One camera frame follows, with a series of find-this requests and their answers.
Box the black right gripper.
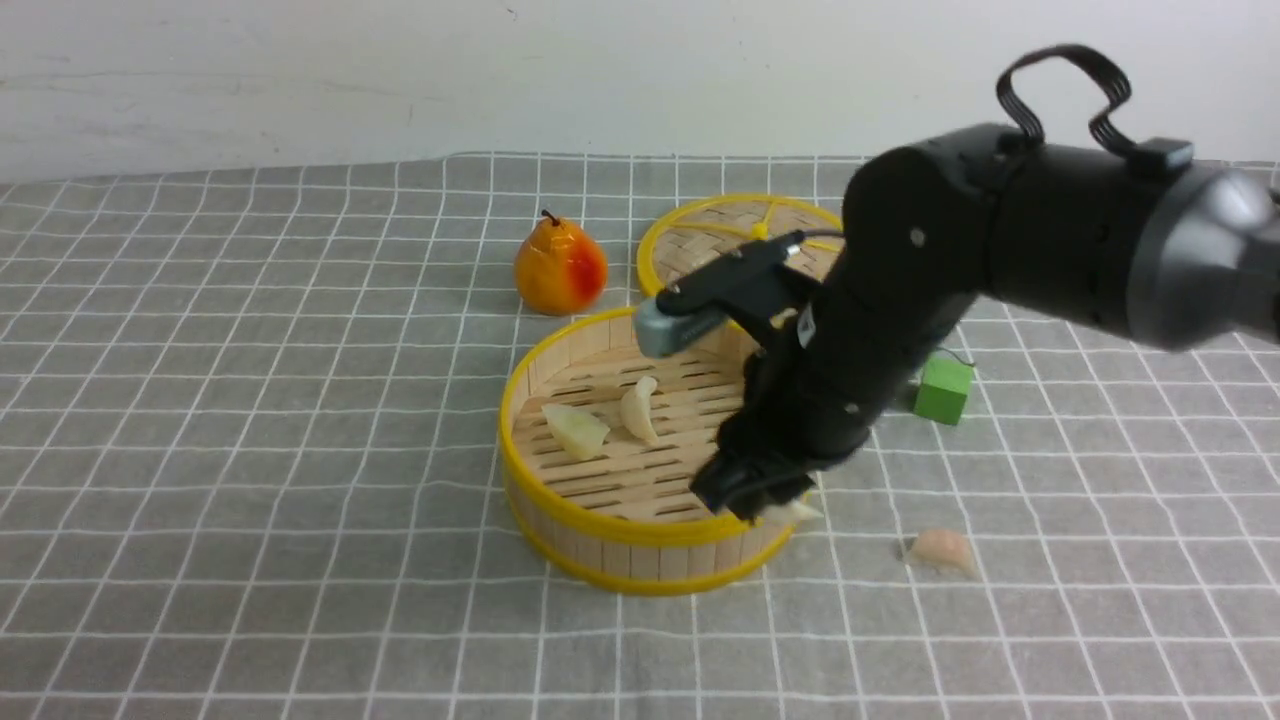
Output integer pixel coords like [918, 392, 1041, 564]
[689, 301, 931, 523]

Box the white dumpling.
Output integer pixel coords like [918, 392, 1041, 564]
[618, 375, 660, 447]

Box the pinkish dumpling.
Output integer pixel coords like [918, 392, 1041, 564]
[902, 527, 979, 580]

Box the pale green dumpling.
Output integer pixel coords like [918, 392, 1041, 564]
[541, 404, 611, 462]

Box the cream dumpling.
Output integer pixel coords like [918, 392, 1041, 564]
[759, 498, 826, 527]

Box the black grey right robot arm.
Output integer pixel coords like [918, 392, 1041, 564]
[655, 44, 1277, 521]

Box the woven bamboo steamer lid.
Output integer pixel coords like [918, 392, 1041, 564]
[635, 193, 841, 296]

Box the bamboo steamer tray yellow rim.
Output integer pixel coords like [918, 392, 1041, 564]
[498, 307, 795, 594]

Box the green cube block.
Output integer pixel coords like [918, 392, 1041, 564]
[911, 354, 975, 427]

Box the orange yellow toy pear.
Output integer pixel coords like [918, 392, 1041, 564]
[513, 209, 609, 316]

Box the grey checked tablecloth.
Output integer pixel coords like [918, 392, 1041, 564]
[1, 154, 1277, 719]

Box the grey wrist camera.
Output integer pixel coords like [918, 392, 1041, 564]
[634, 232, 817, 359]

